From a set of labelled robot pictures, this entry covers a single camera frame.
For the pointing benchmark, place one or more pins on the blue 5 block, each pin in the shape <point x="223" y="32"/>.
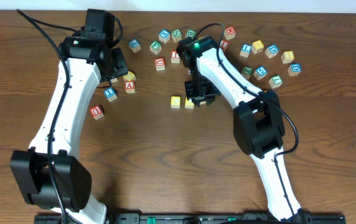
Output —
<point x="260" y="73"/>

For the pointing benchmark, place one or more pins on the blue L block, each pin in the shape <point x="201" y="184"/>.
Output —
<point x="245" y="50"/>

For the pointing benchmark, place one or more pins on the green T block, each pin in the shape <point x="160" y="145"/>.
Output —
<point x="275" y="81"/>

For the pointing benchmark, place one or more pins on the red A block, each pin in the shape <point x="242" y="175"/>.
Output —
<point x="130" y="87"/>

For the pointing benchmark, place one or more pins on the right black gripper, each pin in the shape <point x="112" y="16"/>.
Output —
<point x="201" y="92"/>

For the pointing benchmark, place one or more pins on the yellow C block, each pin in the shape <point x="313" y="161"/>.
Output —
<point x="175" y="102"/>

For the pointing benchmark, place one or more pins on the yellow O block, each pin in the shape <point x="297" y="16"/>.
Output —
<point x="189" y="104"/>

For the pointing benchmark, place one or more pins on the green Z block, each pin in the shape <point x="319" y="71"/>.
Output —
<point x="247" y="72"/>

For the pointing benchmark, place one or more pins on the red U block lower left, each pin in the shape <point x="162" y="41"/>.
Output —
<point x="97" y="112"/>

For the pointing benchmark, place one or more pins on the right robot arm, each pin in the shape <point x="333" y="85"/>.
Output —
<point x="258" y="119"/>

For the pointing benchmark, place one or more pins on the blue X block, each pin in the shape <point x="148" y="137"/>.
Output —
<point x="164" y="36"/>

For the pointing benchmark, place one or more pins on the blue d block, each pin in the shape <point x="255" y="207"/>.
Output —
<point x="271" y="51"/>
<point x="294" y="69"/>

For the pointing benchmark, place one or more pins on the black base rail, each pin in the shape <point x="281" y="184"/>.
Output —
<point x="190" y="218"/>

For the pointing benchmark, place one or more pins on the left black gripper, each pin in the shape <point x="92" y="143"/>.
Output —
<point x="119" y="64"/>

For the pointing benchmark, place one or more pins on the blue T block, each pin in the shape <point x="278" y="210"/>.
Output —
<point x="110" y="94"/>

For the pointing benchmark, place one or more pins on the yellow M block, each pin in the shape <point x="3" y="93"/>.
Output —
<point x="257" y="46"/>

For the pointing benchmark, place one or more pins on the green B block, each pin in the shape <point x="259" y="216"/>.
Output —
<point x="190" y="33"/>

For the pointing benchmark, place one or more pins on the blue P block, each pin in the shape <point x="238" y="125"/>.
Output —
<point x="134" y="45"/>

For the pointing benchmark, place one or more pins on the red I block centre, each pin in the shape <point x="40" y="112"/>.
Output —
<point x="175" y="57"/>

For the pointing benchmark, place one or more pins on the yellow 8 block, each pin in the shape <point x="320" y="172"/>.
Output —
<point x="287" y="57"/>

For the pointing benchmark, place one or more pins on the red H block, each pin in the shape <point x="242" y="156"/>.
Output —
<point x="229" y="32"/>

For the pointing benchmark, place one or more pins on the blue D block right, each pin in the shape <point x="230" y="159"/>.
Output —
<point x="294" y="69"/>

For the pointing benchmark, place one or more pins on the red u block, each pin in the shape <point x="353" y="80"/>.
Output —
<point x="97" y="112"/>
<point x="160" y="64"/>

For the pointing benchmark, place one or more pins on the red U block centre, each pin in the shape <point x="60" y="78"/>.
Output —
<point x="160" y="64"/>

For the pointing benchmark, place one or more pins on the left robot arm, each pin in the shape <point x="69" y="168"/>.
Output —
<point x="49" y="174"/>

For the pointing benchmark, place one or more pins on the blue D block upper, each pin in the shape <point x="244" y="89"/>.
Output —
<point x="271" y="51"/>

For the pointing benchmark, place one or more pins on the green N block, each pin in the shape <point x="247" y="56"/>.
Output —
<point x="176" y="35"/>

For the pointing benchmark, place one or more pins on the yellow block left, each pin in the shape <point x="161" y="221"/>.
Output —
<point x="129" y="77"/>

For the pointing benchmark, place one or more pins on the red Y block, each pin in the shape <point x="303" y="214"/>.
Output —
<point x="114" y="80"/>

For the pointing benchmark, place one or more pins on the red I block right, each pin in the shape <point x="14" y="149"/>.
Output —
<point x="224" y="45"/>

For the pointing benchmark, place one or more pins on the red i block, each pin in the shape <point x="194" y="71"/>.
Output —
<point x="175" y="57"/>
<point x="224" y="45"/>

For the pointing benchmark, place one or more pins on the green F block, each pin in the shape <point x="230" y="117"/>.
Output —
<point x="155" y="47"/>

